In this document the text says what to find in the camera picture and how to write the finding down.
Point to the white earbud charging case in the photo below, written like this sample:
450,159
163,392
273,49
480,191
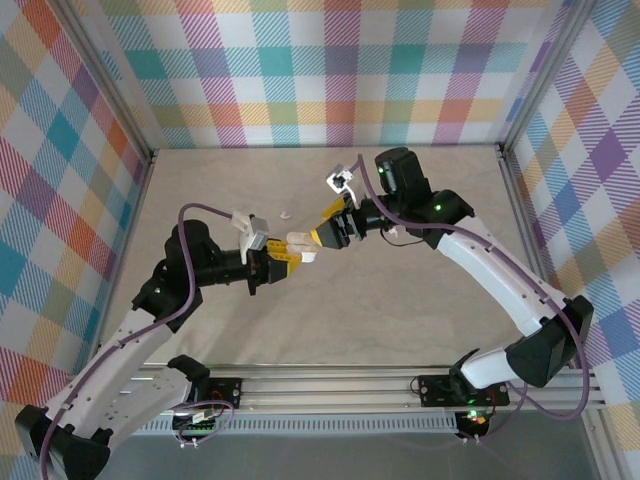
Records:
302,239

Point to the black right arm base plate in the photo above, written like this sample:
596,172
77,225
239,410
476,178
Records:
432,390

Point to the aluminium side rail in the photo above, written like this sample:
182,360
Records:
127,240
525,225

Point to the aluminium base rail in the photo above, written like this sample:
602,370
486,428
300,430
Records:
325,387

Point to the aluminium frame post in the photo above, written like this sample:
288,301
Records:
542,75
602,450
110,85

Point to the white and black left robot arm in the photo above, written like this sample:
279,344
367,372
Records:
110,360

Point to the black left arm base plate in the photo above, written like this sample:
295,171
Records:
227,392

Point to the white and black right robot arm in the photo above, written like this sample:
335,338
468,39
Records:
490,280

